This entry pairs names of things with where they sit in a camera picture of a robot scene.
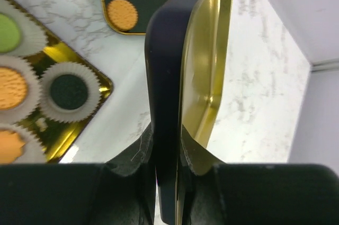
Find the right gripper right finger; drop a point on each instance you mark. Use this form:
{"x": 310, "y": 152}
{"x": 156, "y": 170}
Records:
{"x": 214, "y": 192}

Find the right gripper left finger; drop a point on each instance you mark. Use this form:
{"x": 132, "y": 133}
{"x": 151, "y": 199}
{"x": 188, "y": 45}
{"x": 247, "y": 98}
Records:
{"x": 120, "y": 191}

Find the black chocolate sandwich cookie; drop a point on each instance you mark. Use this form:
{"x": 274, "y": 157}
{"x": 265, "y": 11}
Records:
{"x": 68, "y": 92}

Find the orange pumpkin cookie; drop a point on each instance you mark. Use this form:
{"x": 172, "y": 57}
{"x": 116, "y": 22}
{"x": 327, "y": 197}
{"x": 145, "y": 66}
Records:
{"x": 11, "y": 146}

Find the square cookie tin box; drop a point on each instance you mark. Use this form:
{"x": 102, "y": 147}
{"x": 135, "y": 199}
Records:
{"x": 57, "y": 137}

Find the beige sandwich biscuit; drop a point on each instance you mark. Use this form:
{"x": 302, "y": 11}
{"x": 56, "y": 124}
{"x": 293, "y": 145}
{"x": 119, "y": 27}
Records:
{"x": 14, "y": 88}

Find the gold tin lid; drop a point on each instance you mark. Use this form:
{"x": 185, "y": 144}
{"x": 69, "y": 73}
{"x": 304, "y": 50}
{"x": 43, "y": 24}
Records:
{"x": 185, "y": 53}

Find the green macaron cookie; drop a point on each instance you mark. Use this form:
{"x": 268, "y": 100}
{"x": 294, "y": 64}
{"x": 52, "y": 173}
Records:
{"x": 10, "y": 34}

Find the white paper cup top-right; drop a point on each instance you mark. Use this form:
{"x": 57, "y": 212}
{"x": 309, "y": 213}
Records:
{"x": 49, "y": 109}

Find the white paper cup bottom-right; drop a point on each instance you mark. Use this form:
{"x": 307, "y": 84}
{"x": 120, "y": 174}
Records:
{"x": 33, "y": 152}

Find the white paper cup centre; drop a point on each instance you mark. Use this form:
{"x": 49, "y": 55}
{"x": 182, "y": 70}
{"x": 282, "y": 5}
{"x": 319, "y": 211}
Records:
{"x": 34, "y": 90}

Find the orange round biscuit front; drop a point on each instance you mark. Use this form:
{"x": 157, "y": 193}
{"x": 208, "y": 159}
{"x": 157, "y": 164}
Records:
{"x": 122, "y": 14}

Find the white paper cup top-left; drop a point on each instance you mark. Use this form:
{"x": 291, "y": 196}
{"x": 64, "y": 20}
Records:
{"x": 33, "y": 37}

